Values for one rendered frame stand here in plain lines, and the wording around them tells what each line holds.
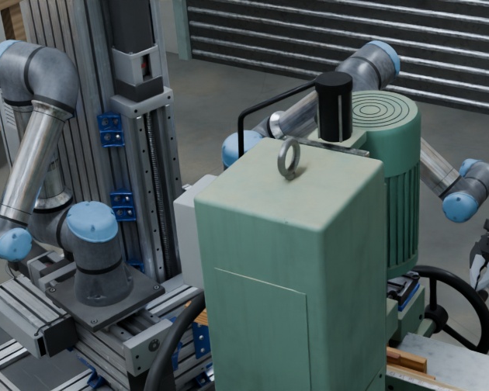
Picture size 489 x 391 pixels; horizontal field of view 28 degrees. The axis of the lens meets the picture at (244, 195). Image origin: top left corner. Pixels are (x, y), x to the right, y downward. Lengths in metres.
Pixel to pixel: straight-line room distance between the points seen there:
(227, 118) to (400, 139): 3.57
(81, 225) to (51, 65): 0.40
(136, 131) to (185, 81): 3.25
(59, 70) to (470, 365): 1.09
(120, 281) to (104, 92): 0.47
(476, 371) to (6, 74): 1.22
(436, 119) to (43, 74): 3.18
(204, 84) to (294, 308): 4.22
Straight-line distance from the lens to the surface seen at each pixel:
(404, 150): 1.68
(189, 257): 1.57
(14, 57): 2.28
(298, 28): 5.47
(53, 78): 2.20
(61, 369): 3.27
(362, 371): 1.65
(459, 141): 4.88
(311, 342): 1.49
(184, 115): 5.27
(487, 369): 2.09
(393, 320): 1.98
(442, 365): 2.09
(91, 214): 2.40
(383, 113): 1.71
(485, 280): 2.33
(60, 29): 2.46
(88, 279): 2.44
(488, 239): 2.38
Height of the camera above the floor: 2.25
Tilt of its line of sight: 30 degrees down
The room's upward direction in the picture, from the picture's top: 5 degrees counter-clockwise
